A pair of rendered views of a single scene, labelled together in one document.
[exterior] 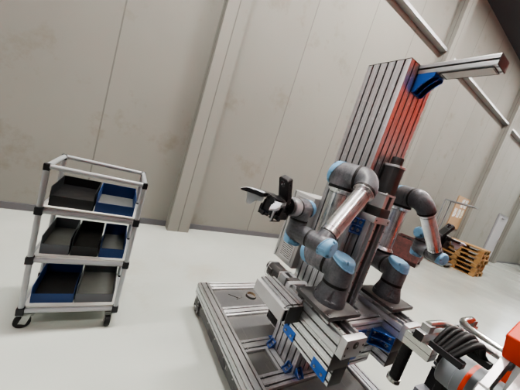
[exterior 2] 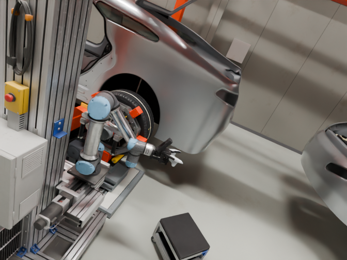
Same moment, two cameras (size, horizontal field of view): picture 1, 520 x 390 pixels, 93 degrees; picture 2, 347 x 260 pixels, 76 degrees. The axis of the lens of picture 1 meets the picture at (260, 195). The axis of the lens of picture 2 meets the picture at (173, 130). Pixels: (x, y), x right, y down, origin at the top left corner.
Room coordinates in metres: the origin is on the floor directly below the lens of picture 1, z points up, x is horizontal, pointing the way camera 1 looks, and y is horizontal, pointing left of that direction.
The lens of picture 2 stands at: (1.83, 0.67, 1.97)
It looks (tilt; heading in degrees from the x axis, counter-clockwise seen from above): 26 degrees down; 218
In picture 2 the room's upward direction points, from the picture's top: 22 degrees clockwise
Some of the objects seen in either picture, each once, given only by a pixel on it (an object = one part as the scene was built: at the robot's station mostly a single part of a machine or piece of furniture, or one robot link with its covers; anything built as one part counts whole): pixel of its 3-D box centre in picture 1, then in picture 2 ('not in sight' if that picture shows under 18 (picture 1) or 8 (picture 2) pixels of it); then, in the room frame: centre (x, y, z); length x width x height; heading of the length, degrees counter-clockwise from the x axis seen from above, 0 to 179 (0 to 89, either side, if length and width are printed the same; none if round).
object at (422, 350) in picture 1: (420, 343); (118, 136); (0.78, -0.67, 0.93); 0.09 x 0.05 x 0.05; 30
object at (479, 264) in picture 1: (460, 254); not in sight; (7.44, -6.34, 0.40); 1.14 x 0.77 x 0.80; 35
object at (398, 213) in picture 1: (391, 228); not in sight; (1.51, -0.83, 1.19); 0.15 x 0.12 x 0.55; 19
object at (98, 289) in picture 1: (87, 241); not in sight; (1.51, 0.98, 0.50); 0.54 x 0.42 x 1.00; 120
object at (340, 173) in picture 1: (330, 216); (94, 135); (1.20, -0.36, 1.19); 0.15 x 0.12 x 0.55; 47
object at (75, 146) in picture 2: not in sight; (84, 149); (0.68, -1.35, 0.26); 0.42 x 0.18 x 0.35; 30
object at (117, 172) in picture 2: not in sight; (110, 161); (0.54, -1.00, 0.32); 0.40 x 0.30 x 0.28; 120
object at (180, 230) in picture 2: not in sight; (179, 243); (0.36, 0.12, 0.17); 0.43 x 0.36 x 0.34; 78
